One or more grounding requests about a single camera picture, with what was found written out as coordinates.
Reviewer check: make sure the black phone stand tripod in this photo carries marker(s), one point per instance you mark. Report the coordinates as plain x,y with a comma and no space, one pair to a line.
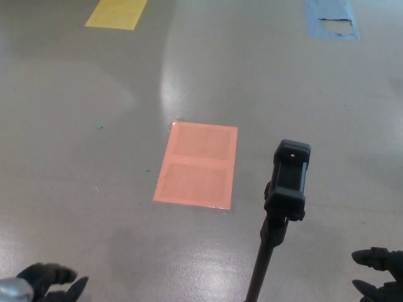
289,179

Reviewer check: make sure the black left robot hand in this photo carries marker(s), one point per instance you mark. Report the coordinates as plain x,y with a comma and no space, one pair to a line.
47,283

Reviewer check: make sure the yellow paper sheet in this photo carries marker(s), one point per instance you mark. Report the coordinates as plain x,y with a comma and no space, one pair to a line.
116,14

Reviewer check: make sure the orange paper sheet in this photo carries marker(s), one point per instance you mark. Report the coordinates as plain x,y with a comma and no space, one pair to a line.
196,165

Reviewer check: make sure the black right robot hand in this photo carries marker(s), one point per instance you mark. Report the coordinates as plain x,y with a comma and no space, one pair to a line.
390,277

